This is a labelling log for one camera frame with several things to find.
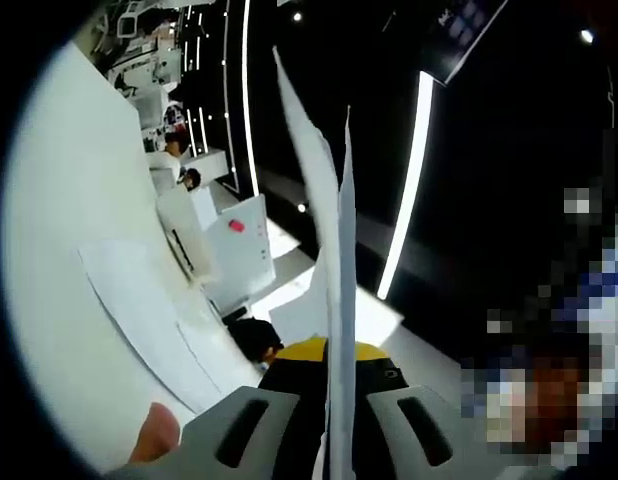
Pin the black backpack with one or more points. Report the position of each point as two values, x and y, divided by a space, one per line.
254 337

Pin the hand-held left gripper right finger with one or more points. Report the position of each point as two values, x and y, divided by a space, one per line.
384 380

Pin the white whiteboard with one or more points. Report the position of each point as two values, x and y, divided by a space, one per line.
244 265

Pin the white office chair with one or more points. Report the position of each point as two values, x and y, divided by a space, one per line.
127 24

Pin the curved ceiling light strip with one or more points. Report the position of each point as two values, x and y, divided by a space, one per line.
414 175
249 100

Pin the bright window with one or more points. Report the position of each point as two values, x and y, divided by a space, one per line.
294 315

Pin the white printer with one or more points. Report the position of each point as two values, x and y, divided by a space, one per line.
184 235

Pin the blue framed wall board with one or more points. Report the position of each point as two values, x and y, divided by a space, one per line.
464 35

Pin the person's left hand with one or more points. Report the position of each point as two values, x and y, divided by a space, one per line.
156 432

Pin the white printing paper sheet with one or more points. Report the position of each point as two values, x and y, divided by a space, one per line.
319 190
348 250

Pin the white table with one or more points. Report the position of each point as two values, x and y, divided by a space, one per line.
64 200

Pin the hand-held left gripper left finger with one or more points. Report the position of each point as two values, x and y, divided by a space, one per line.
289 385

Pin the red whiteboard eraser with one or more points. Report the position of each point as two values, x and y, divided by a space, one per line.
236 226

